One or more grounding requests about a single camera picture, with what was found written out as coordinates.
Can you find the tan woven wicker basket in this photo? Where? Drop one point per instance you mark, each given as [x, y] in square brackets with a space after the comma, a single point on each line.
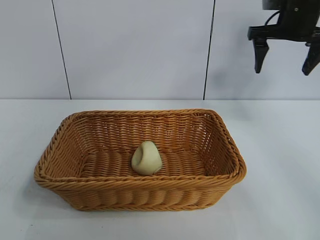
[125, 192]

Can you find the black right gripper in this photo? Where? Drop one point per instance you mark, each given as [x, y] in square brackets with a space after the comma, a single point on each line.
[297, 25]

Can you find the pale yellow egg yolk pastry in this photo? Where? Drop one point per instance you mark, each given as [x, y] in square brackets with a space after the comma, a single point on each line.
[147, 160]

